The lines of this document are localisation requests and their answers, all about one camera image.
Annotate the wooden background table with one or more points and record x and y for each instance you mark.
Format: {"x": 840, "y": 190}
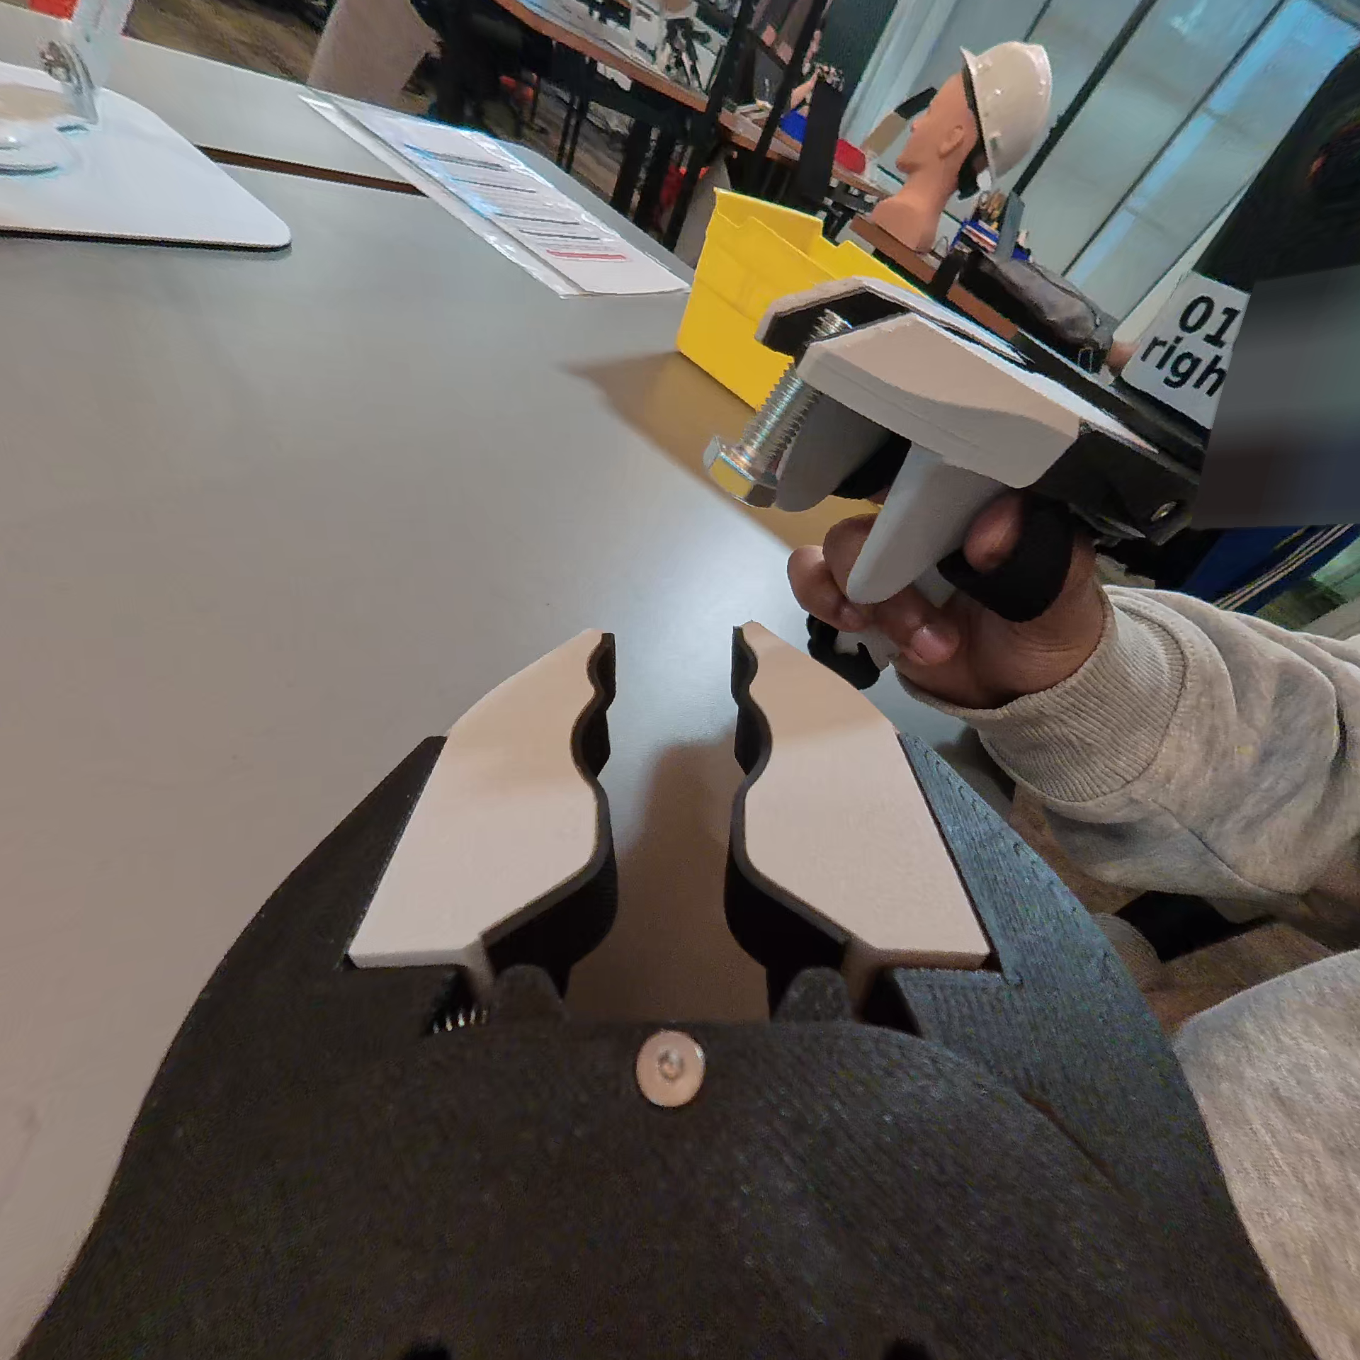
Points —
{"x": 659, "y": 79}

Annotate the laminated paper sheet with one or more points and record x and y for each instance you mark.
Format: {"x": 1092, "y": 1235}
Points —
{"x": 497, "y": 196}

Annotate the person's right hand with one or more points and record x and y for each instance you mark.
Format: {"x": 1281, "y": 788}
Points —
{"x": 1009, "y": 658}

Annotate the person's right forearm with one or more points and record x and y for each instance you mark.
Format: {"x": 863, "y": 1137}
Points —
{"x": 1188, "y": 743}

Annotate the silver hex bolt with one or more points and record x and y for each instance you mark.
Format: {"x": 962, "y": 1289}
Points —
{"x": 769, "y": 431}

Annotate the person's grey sweater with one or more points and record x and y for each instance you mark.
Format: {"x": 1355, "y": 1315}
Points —
{"x": 1274, "y": 1148}

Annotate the yellow plastic bin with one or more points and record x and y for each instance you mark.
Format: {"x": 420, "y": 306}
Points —
{"x": 743, "y": 298}

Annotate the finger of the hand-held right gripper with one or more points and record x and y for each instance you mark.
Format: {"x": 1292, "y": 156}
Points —
{"x": 933, "y": 382}
{"x": 848, "y": 299}

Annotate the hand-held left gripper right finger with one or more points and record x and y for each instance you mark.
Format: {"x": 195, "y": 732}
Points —
{"x": 848, "y": 838}

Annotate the white hard hat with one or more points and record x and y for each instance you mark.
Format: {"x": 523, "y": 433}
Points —
{"x": 1009, "y": 101}

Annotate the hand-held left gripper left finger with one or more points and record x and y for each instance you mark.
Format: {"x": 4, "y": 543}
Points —
{"x": 497, "y": 828}

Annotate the grey desk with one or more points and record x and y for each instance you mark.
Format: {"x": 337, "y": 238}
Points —
{"x": 263, "y": 510}

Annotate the dark grey bag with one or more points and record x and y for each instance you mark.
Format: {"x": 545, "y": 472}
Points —
{"x": 1044, "y": 303}

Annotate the mannequin head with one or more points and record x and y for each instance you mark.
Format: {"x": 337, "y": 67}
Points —
{"x": 933, "y": 159}

